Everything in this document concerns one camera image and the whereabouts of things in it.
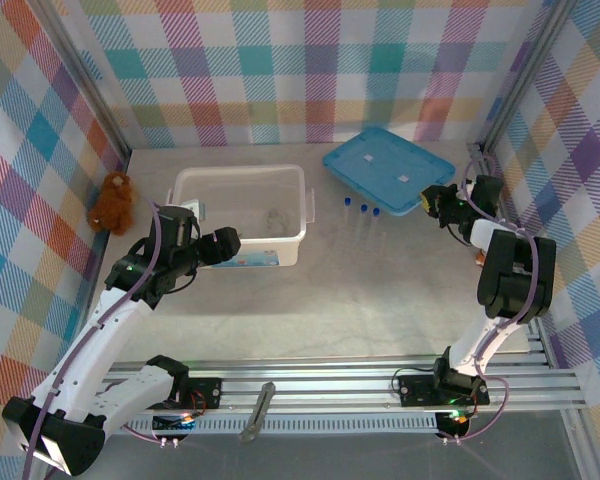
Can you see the small circuit board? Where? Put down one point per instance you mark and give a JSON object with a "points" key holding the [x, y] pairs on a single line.
{"points": [[455, 420], [172, 422]]}

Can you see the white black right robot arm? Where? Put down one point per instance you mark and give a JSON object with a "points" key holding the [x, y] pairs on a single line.
{"points": [[510, 280]]}

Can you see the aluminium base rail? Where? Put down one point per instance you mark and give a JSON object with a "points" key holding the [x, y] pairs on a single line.
{"points": [[330, 370]]}

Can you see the blue plastic bin lid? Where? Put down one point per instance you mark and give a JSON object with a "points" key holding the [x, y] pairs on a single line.
{"points": [[380, 170]]}

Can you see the brown plush toy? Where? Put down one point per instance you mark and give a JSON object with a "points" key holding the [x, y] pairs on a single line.
{"points": [[112, 202]]}

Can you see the white plastic storage bin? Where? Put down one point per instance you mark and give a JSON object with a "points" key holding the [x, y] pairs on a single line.
{"points": [[240, 195]]}

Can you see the grey utility knife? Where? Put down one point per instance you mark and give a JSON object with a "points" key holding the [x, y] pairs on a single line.
{"points": [[260, 405]]}

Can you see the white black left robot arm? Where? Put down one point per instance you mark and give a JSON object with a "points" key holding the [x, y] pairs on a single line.
{"points": [[100, 340]]}

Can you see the clear test tube blue cap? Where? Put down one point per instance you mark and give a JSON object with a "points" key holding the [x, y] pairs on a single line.
{"points": [[376, 212], [364, 207], [347, 201]]}

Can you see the aluminium frame post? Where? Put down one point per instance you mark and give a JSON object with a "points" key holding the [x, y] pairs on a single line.
{"points": [[525, 75], [80, 75]]}

